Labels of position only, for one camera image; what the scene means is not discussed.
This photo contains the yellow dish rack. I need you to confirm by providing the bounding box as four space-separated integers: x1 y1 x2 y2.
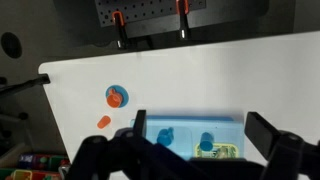
194 142 241 161

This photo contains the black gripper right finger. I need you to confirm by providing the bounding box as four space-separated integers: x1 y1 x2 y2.
244 111 320 180

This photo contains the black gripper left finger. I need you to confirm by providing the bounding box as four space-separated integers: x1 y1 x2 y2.
64 109 208 180

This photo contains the orange mug with handle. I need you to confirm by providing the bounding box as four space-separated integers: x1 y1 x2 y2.
105 87 123 109

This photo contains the shelf with colourful toys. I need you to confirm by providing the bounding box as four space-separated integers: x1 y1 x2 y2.
0 151 72 180

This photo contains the black clamp bar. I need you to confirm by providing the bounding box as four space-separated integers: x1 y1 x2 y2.
0 73 51 98

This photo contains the orange black clamp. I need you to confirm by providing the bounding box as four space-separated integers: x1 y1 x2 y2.
111 10 130 50
175 0 193 41

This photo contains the light blue toy sink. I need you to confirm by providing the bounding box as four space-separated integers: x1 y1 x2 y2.
129 115 246 162

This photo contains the orange tumbler cup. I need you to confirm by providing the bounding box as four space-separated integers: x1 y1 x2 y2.
96 115 112 130

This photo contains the blue tumbler cup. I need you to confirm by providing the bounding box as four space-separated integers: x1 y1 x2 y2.
199 131 215 151

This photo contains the black perforated board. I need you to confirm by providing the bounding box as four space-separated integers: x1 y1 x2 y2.
94 0 207 29

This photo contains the blue mug with handle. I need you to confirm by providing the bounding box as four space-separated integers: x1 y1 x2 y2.
156 126 175 147

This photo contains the blue saucer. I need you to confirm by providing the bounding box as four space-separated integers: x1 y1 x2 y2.
105 84 130 109

